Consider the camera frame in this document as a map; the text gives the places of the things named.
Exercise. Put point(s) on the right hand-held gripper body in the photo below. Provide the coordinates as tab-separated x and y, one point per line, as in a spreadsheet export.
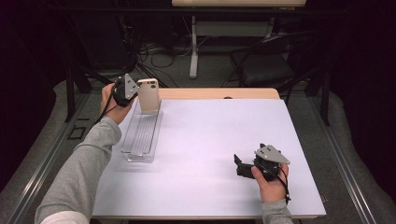
272	155

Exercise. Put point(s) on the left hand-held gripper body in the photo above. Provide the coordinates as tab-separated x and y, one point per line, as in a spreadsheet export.
127	88

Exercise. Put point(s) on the peach phone case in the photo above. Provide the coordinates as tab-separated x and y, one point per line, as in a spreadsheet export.
148	96

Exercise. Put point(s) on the clear plastic slotted rack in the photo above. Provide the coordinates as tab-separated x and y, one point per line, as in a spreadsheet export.
141	137

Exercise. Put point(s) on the person's left hand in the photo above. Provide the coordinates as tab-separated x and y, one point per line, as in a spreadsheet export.
115	113

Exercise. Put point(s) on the person's right hand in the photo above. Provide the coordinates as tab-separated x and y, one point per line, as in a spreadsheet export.
272	189

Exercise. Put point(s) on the white table board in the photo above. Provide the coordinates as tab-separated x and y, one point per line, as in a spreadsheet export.
202	140

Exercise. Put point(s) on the wooden table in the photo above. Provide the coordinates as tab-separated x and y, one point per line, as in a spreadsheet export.
218	93

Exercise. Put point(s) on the white-legged desk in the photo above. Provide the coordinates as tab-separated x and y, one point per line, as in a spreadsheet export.
194	56

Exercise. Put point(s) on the black chair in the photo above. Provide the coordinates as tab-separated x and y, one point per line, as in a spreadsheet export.
267	70

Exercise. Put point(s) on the black metal frame post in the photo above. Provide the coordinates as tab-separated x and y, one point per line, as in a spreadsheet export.
325	96
70	93

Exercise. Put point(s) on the aluminium floor rail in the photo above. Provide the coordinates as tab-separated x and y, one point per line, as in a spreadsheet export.
37	171
345	165

